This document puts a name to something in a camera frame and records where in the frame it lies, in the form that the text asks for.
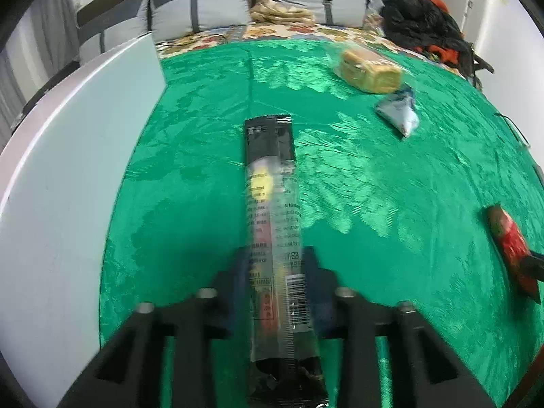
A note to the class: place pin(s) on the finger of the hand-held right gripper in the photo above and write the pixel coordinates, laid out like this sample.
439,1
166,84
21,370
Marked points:
536,265

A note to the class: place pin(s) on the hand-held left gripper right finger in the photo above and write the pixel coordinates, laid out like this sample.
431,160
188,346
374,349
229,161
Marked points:
321,306

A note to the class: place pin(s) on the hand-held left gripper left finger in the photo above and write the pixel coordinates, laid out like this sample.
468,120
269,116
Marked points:
231,301

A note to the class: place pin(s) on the red snack packet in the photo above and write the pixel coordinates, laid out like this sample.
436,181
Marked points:
508,233

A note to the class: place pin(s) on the dark brown chocolate bar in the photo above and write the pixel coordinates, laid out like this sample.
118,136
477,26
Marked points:
272,221

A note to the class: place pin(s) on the green patterned cloth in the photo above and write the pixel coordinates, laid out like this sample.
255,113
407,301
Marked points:
361,178

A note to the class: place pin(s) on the blue white snack packet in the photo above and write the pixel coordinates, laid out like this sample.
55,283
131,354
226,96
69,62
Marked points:
399,112

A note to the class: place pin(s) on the white board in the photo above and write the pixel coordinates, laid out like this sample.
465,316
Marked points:
55,178

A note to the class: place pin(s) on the yellow cake clear bag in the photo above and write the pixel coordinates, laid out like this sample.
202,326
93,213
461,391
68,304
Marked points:
369,72

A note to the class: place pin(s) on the floral bedsheet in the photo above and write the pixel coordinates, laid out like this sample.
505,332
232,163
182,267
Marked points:
255,34

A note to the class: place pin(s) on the black jacket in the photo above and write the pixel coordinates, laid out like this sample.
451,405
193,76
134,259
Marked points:
416,21

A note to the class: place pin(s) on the orange garment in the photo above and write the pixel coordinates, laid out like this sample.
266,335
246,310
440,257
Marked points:
435,2

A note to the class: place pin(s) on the beige folded cloth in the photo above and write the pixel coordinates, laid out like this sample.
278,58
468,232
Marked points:
280,12

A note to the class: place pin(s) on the grey curtain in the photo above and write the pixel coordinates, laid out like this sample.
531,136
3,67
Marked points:
38,29

